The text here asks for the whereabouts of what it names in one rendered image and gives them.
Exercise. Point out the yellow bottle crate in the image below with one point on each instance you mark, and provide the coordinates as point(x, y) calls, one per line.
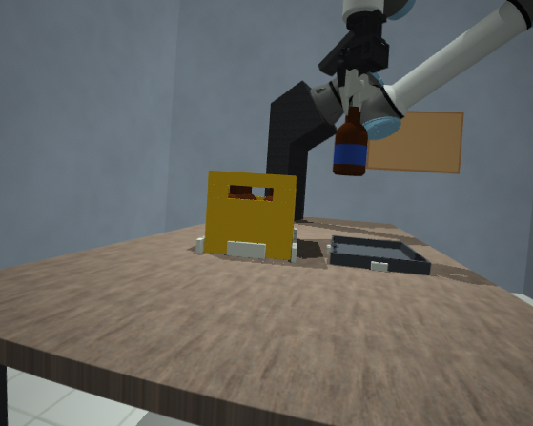
point(254, 221)

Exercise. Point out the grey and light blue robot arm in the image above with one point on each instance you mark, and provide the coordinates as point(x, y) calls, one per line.
point(380, 115)

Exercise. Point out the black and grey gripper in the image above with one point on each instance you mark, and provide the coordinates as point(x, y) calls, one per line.
point(365, 49)

